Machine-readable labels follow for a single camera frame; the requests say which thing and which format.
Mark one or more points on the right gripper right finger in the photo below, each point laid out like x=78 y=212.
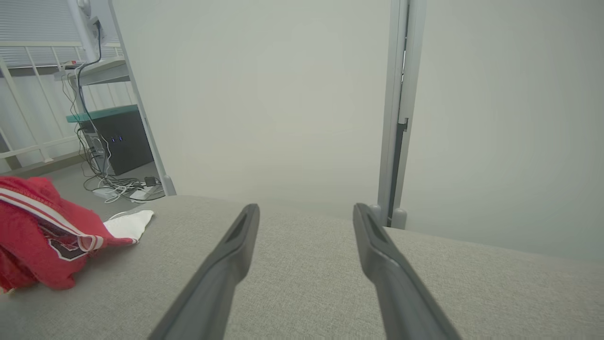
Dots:
x=396 y=293

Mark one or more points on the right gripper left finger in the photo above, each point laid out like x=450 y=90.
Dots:
x=222 y=278

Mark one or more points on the red basketball jersey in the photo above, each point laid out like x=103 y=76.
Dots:
x=28 y=241

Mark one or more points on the grey fabric sofa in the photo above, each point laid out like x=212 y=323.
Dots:
x=306 y=293

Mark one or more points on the white power strip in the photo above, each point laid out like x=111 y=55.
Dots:
x=104 y=192
x=146 y=192

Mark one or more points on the black power adapter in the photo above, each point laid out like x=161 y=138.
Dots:
x=150 y=181

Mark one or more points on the black computer tower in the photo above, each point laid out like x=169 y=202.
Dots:
x=125 y=141

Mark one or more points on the white metal railing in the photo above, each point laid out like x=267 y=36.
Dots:
x=28 y=148

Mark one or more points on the white desk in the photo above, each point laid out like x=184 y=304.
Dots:
x=101 y=72

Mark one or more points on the white stand pole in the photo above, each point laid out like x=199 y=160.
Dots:
x=84 y=28

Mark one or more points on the white window blind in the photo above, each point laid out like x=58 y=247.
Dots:
x=33 y=23

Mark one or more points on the grey rounded post foot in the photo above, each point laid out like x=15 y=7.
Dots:
x=399 y=219
x=377 y=213

